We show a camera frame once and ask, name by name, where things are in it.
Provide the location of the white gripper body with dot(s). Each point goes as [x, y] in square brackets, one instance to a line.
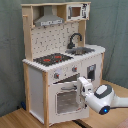
[84, 86]

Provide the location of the white oven door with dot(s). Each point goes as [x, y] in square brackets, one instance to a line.
[62, 103]

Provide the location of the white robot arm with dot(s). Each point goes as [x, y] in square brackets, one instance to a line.
[101, 100]

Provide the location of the wooden toy kitchen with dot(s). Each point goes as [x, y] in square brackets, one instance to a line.
[46, 40]

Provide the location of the white cabinet door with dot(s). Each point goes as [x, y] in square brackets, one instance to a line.
[91, 69]

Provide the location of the right grey stove knob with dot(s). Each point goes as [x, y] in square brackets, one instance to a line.
[74, 69]

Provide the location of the grey stove knob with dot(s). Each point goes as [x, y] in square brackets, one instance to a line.
[56, 75]
[74, 69]

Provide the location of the left grey stove knob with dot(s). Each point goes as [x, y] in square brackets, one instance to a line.
[56, 75]

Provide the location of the grey toy sink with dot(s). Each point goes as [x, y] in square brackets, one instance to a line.
[79, 51]

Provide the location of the black stovetop red burners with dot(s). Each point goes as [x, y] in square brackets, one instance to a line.
[52, 59]

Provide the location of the toy microwave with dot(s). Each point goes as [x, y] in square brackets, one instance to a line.
[78, 11]

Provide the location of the grey range hood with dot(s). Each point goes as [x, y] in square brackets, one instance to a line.
[48, 18]

